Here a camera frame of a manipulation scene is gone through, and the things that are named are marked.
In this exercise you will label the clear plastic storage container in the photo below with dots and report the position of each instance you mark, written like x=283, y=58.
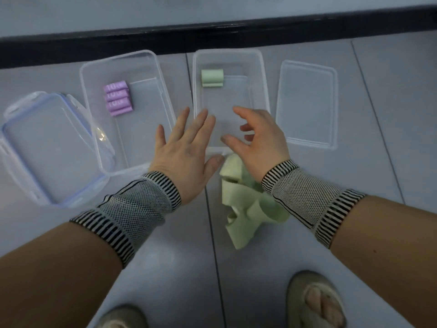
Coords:
x=235, y=99
x=140, y=112

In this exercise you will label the person's left little finger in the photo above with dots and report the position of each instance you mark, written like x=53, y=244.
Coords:
x=161, y=134

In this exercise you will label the person's left thumb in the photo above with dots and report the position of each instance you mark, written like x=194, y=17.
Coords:
x=215, y=164

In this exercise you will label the person's right hand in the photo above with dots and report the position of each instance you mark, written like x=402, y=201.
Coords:
x=264, y=146

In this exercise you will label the crumpled green cloth pile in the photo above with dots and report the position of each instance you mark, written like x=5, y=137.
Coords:
x=244, y=208

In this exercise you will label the black baseboard strip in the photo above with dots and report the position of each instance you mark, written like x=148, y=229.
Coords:
x=205, y=35

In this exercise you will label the person's right foot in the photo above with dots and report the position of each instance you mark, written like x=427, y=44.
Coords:
x=322, y=304

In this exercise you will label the person's left forearm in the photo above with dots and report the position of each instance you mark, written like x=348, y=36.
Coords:
x=61, y=269

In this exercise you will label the clear lid with blue seal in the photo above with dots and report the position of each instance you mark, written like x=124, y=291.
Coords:
x=47, y=146

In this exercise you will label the person's left middle finger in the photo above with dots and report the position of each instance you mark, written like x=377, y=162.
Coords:
x=198, y=124

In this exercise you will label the person's right forearm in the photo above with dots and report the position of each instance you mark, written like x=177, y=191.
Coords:
x=382, y=242

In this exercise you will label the plain clear plastic lid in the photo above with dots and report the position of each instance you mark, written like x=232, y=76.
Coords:
x=307, y=102

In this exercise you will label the person's left hand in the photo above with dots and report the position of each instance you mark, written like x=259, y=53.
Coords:
x=182, y=157

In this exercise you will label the beige slipper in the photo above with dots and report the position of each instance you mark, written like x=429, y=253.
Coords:
x=123, y=317
x=297, y=297

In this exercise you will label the person's right thumb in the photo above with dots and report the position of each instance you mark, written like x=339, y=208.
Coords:
x=232, y=143

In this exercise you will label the striped grey wrist sleeve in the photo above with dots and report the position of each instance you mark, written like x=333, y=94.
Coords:
x=136, y=208
x=304, y=198

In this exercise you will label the purple rolled cloth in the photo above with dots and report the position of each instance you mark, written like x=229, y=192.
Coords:
x=118, y=100
x=116, y=94
x=115, y=86
x=119, y=108

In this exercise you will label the person's right middle finger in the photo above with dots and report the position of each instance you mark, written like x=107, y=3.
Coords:
x=247, y=127

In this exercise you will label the green rolled cloth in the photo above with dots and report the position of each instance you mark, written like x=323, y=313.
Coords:
x=212, y=77

